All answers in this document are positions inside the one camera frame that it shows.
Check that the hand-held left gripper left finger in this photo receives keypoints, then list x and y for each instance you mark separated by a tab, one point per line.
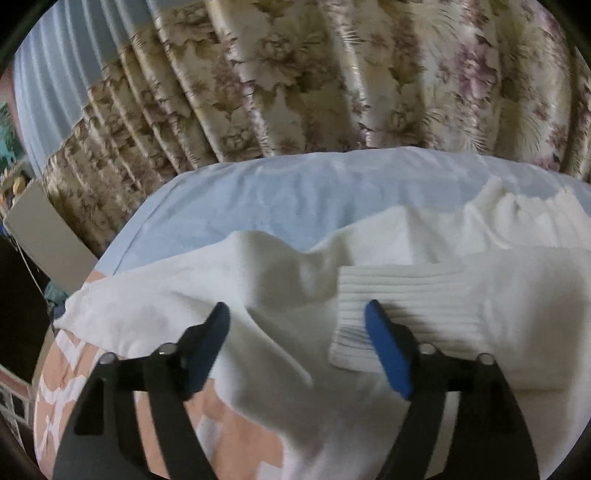
211	344

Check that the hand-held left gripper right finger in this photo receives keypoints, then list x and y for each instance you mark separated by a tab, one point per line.
388	353

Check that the white knit sweater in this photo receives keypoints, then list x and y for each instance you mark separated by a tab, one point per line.
286	286

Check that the orange and blue printed blanket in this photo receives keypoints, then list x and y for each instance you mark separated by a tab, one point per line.
277	194

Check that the grey board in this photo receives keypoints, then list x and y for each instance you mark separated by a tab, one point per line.
46	240

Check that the floral curtain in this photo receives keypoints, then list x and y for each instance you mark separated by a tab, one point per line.
323	83

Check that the light blue curtain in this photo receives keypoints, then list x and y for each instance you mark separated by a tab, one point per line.
60	78

